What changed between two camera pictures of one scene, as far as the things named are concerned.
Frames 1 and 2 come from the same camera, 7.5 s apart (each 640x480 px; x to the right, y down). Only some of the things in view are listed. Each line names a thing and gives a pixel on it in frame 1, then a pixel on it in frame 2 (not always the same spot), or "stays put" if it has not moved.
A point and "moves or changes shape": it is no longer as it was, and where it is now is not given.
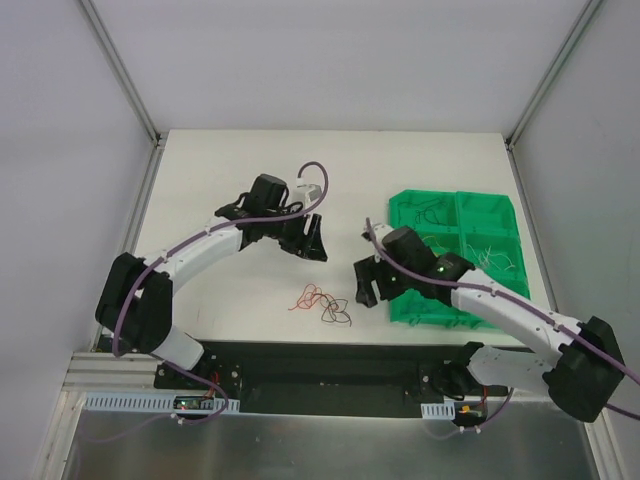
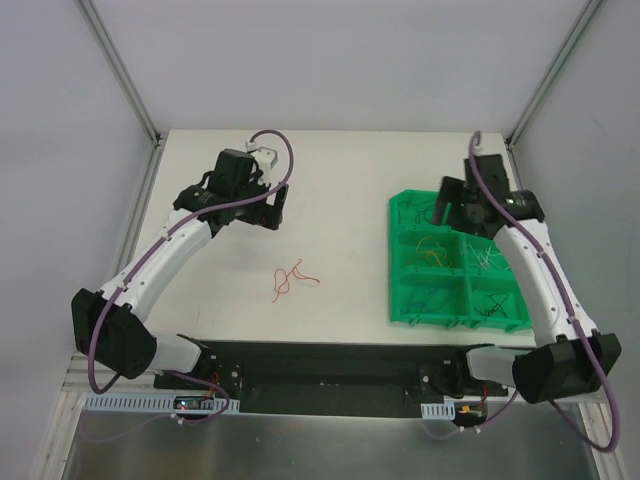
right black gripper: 373,273 → 445,198
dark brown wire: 343,311 moves or changes shape
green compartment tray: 479,227 stays put
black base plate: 331,377 stays put
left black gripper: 298,236 → 273,211
